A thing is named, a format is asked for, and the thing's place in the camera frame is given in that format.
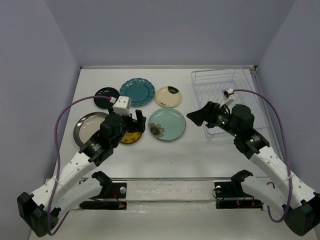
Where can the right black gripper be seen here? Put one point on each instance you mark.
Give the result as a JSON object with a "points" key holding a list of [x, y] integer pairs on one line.
{"points": [[207, 113]]}

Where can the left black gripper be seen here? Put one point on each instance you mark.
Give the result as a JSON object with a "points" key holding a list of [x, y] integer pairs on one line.
{"points": [[138, 126]]}

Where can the yellow amber plate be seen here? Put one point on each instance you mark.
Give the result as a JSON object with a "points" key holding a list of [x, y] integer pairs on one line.
{"points": [[131, 137]]}

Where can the light blue flower plate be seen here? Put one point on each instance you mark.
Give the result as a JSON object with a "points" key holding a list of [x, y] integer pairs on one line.
{"points": [[167, 124]]}

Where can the teal scalloped plate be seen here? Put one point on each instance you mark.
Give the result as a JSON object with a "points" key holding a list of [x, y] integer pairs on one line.
{"points": [[139, 90]]}

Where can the cream and black plate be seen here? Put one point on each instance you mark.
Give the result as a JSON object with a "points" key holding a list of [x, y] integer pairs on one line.
{"points": [[168, 97]]}

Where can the small black plate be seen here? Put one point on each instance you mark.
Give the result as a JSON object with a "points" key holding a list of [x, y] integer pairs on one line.
{"points": [[105, 103]]}

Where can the silver grey plate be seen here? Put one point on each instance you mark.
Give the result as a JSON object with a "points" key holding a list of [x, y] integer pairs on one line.
{"points": [[87, 126]]}

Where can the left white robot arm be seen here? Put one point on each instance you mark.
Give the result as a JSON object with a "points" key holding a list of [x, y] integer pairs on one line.
{"points": [[45, 208]]}

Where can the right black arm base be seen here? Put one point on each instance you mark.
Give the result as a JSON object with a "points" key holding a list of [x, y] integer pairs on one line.
{"points": [[227, 196]]}

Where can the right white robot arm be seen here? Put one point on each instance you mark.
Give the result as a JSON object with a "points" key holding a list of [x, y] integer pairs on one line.
{"points": [[290, 196]]}

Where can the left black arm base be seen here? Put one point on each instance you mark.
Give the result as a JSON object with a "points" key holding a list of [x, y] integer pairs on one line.
{"points": [[114, 199]]}

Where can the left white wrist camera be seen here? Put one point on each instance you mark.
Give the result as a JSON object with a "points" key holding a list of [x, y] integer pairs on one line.
{"points": [[120, 106]]}

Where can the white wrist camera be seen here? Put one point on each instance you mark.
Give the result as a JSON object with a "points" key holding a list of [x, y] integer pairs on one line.
{"points": [[120, 106], [227, 97]]}

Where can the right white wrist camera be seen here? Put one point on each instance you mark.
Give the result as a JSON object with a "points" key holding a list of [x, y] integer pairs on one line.
{"points": [[227, 97]]}

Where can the metal rail bar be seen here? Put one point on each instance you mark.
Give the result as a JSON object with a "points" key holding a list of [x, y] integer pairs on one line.
{"points": [[170, 178]]}

